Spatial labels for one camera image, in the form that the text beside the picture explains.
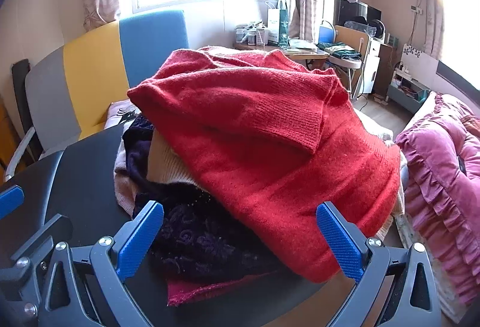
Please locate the black monitor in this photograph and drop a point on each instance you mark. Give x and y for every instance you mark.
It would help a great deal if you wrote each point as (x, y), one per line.
(347, 12)

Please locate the grey blue storage box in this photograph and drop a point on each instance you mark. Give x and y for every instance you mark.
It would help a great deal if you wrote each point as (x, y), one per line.
(405, 98)

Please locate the blue chair back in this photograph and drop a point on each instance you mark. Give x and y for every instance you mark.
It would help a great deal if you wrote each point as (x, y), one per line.
(325, 35)

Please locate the green folded cloth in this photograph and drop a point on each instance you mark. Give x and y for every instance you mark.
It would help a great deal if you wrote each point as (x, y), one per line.
(339, 49)

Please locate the dark headboard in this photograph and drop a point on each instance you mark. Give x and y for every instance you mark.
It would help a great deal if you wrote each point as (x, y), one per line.
(457, 78)

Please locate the grey yellow blue sofa chair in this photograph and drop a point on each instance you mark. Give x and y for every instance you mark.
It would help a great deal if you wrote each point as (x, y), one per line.
(93, 68)

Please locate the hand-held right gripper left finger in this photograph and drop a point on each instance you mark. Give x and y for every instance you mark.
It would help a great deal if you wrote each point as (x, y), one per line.
(138, 241)

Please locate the group of small bottles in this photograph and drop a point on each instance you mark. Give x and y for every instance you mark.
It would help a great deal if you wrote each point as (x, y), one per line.
(249, 35)

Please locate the dark purple lace garment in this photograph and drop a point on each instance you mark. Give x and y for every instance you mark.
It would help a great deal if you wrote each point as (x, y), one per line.
(195, 233)

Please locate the pale pink knit garment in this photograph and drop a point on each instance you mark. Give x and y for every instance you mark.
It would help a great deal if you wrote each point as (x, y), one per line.
(125, 188)

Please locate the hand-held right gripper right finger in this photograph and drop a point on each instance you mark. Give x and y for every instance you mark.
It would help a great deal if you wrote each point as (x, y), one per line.
(339, 241)

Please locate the wooden desk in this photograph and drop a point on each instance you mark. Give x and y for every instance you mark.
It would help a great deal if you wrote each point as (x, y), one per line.
(300, 54)

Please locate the white floral board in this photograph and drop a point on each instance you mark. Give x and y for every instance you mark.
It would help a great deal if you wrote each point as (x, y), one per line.
(416, 57)

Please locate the pink printed cushion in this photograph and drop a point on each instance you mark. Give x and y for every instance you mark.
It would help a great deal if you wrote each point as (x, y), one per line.
(116, 117)

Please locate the wooden chair back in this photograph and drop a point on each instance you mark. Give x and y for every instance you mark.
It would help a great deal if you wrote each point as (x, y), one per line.
(348, 34)

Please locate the white folding stool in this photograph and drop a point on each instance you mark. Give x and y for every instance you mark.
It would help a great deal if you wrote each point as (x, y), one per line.
(350, 66)

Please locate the white green paper bag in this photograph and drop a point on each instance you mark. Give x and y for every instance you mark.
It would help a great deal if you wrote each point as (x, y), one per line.
(277, 27)

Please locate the red knit sweater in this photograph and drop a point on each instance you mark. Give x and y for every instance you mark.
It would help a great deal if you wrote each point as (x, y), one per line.
(262, 124)

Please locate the small bright window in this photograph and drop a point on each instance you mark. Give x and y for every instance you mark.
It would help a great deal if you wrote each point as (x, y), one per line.
(465, 19)

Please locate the white cabinet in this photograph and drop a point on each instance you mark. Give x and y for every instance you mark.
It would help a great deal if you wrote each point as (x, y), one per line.
(371, 64)

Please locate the beige knit sweater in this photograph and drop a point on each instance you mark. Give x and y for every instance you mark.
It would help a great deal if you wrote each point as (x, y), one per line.
(168, 162)

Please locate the pink ruffled quilt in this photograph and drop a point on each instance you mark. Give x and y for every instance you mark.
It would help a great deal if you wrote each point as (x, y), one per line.
(442, 162)

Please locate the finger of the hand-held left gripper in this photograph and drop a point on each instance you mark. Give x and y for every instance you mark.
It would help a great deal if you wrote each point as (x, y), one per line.
(41, 233)
(11, 201)

